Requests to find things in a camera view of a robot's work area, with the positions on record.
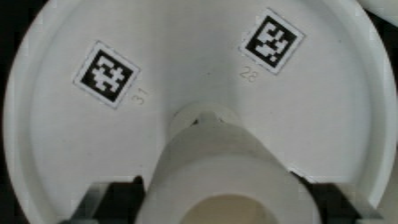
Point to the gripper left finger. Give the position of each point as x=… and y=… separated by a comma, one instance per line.
x=110, y=203

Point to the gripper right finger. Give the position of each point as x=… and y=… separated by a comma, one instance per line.
x=341, y=205

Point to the white cylindrical table leg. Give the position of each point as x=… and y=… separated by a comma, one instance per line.
x=220, y=182

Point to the white round table top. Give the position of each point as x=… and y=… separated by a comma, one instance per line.
x=130, y=63

